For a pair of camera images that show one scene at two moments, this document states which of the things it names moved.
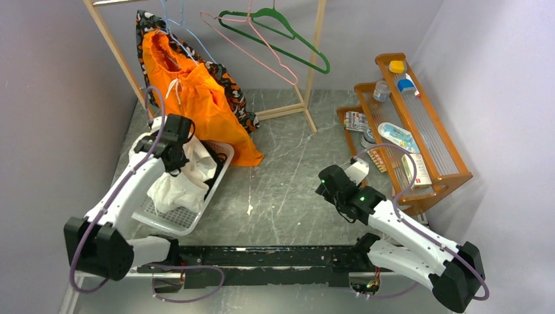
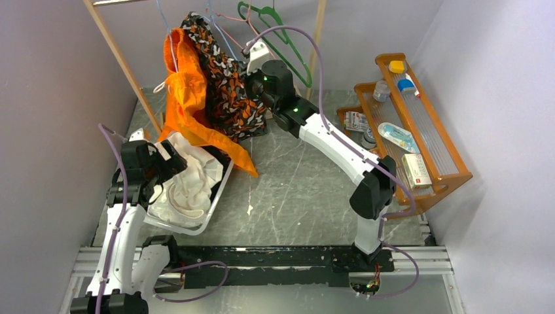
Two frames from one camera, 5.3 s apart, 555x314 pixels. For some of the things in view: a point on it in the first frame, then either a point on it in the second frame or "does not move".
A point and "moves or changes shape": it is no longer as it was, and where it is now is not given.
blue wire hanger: (180, 24) -> (219, 31)
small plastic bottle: (381, 91) does not move
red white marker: (416, 91) does not move
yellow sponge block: (396, 66) does not move
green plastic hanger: (275, 12) moves or changes shape
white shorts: (186, 189) moves or changes shape
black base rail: (217, 266) does not move
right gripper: (322, 190) -> (247, 80)
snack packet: (356, 121) does not move
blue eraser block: (405, 86) does not move
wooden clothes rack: (305, 107) does not move
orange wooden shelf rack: (396, 139) does not move
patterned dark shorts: (146, 23) -> (232, 104)
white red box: (422, 178) does not move
